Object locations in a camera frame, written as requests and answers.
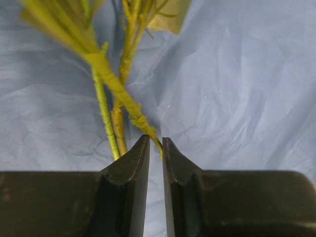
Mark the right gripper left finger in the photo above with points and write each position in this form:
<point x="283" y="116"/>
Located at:
<point x="106" y="203"/>

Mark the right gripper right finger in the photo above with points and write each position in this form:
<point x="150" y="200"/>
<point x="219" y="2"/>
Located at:
<point x="235" y="203"/>

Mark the blue wrapping paper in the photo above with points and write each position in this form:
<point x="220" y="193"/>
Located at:
<point x="234" y="90"/>

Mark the flower bouquet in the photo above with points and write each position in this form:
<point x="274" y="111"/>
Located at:
<point x="71" y="23"/>

